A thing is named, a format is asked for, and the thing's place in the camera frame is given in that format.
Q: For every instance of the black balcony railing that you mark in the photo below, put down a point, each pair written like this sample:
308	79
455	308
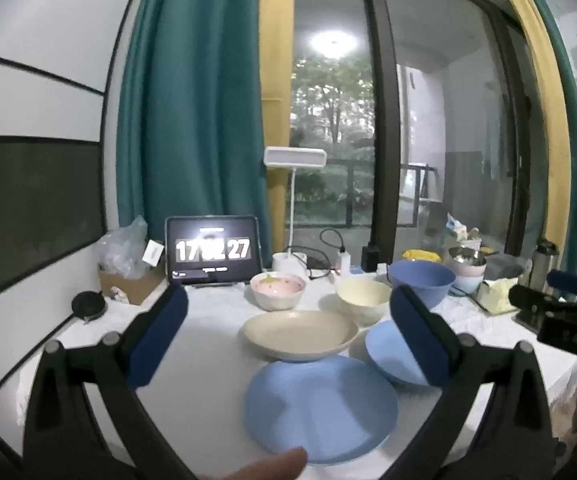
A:
349	190

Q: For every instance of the small blue plate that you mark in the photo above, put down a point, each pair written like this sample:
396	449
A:
383	355

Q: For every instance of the clear plastic bag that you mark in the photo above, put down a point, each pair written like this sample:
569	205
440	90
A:
123	250

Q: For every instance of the yellow curtain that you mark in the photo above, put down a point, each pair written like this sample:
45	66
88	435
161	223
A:
543	85
274	60

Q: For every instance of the black round device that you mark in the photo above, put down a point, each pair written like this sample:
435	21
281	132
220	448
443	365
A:
88	306

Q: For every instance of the large blue bowl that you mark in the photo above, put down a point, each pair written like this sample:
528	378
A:
421	277

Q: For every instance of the yellow wipes packet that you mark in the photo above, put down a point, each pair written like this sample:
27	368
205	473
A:
421	255

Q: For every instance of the cream bowl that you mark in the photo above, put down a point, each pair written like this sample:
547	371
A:
363	302

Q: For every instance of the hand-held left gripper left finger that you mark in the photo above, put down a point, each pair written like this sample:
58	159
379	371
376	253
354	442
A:
161	335

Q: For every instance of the grey cloth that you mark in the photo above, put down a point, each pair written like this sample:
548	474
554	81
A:
504	266

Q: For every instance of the white power strip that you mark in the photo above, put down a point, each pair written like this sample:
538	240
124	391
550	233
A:
357	271

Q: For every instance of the dark window frame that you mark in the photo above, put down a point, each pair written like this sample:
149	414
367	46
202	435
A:
383	110

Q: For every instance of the teal curtain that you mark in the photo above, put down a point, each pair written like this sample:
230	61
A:
193	110
575	135

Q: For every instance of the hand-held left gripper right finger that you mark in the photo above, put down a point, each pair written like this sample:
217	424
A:
418	340

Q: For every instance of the pink strawberry print bowl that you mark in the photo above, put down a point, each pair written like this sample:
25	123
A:
277	292

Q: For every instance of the brown cardboard box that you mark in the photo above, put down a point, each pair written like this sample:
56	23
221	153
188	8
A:
133	287

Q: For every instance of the large blue plate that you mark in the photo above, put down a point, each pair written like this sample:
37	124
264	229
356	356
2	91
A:
318	410

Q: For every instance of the white textured tablecloth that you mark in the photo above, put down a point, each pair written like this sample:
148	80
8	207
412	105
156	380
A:
208	360

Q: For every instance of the cream plate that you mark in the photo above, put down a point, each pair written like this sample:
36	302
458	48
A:
298	335

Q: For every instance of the black power adapter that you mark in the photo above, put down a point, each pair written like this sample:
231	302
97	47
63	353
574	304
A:
370	258

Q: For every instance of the black tablet with clock display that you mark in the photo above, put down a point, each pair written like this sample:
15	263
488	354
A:
213	250

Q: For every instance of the yellow cloth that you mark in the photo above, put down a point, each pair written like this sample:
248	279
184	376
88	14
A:
500	297

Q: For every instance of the white desk lamp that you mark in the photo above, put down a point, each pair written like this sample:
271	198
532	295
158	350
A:
296	156

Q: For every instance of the small white tag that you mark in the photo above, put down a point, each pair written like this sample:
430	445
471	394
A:
153	253

